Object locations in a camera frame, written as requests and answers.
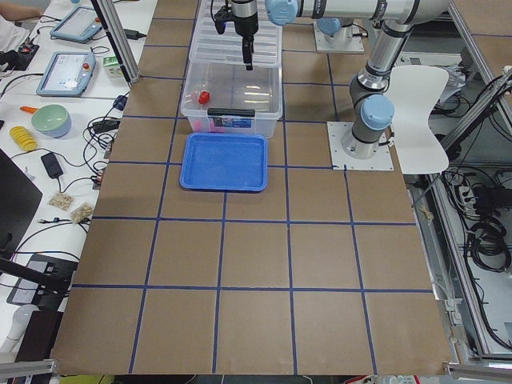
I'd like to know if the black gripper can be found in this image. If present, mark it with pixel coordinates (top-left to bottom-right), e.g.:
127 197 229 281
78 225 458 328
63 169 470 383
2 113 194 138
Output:
232 0 258 70

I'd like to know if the clear plastic box lid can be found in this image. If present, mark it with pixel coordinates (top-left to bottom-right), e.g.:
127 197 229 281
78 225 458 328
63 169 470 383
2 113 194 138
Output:
189 0 282 68

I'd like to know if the clear plastic storage box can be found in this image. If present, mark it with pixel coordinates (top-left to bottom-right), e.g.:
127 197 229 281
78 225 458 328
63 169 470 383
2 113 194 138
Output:
180 62 282 138

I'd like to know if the red block in box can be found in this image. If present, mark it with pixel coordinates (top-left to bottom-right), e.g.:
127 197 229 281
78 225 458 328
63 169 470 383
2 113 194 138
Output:
198 91 210 105

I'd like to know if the blue plastic tray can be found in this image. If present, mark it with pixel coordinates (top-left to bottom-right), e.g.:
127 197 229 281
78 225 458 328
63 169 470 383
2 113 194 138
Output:
179 133 268 192

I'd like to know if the green white carton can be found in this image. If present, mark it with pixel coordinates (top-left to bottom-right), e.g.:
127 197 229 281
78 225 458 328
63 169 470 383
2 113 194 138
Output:
102 56 124 78

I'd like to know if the far teach pendant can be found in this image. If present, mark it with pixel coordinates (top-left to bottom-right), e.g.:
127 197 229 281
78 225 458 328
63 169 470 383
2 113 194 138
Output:
50 6 102 43

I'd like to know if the teach pendant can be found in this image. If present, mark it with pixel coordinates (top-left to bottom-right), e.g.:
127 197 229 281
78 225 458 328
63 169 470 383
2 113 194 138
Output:
36 51 96 97
50 6 102 43

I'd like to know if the white plastic chair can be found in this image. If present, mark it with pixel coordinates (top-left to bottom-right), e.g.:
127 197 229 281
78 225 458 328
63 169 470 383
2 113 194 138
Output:
385 65 449 174

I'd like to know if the near teach pendant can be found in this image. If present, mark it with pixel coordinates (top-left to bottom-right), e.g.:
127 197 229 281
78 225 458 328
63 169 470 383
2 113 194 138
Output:
36 51 96 97

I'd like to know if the green and blue bowl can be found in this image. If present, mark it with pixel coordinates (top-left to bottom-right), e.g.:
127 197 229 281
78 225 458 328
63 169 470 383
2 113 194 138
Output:
31 104 71 138

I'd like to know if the black power adapter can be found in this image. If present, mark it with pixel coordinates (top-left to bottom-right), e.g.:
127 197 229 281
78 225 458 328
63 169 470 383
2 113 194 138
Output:
41 152 63 179

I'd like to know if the toy carrot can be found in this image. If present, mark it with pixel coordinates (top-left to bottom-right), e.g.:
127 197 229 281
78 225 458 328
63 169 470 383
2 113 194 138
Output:
20 106 38 114

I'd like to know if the yellow toy corn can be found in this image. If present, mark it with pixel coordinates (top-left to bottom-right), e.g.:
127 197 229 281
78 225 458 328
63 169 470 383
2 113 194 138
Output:
9 126 38 152

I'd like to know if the brown grid table mat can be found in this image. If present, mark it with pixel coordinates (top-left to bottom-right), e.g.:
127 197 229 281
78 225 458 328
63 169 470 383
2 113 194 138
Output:
52 1 452 375

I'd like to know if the black laptop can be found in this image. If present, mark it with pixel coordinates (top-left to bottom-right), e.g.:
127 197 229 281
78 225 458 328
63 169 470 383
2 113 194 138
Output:
0 150 42 259

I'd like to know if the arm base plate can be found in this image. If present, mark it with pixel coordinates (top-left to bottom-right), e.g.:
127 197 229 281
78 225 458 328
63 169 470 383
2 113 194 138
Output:
327 122 394 171
314 25 364 54

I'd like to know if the aluminium frame post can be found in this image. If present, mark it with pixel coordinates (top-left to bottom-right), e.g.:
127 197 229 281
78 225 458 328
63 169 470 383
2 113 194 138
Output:
91 0 140 84

